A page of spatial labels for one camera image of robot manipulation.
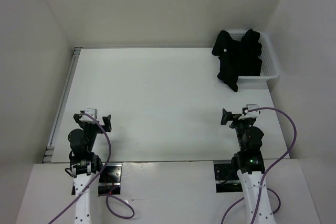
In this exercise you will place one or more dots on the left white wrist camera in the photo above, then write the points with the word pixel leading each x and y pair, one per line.
pixel 88 115

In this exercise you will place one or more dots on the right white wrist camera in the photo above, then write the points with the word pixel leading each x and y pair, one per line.
pixel 250 111

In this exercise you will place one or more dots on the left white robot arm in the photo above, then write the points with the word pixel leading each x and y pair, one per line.
pixel 86 205

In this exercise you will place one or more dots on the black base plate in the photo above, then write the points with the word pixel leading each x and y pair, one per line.
pixel 226 180
pixel 108 182

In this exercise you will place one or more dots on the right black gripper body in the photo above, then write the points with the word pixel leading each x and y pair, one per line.
pixel 240 125

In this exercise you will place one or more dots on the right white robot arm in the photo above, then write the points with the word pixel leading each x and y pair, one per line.
pixel 248 163

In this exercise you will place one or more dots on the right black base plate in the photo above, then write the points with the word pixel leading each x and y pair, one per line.
pixel 226 180

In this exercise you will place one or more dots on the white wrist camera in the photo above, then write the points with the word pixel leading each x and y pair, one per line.
pixel 88 115
pixel 250 111

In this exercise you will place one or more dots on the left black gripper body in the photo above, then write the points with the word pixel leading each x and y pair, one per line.
pixel 91 130

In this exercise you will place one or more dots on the white plastic basket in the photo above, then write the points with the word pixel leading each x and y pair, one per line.
pixel 269 68

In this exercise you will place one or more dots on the black shorts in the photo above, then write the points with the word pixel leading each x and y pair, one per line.
pixel 237 58

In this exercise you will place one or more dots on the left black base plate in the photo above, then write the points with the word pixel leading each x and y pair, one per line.
pixel 108 182

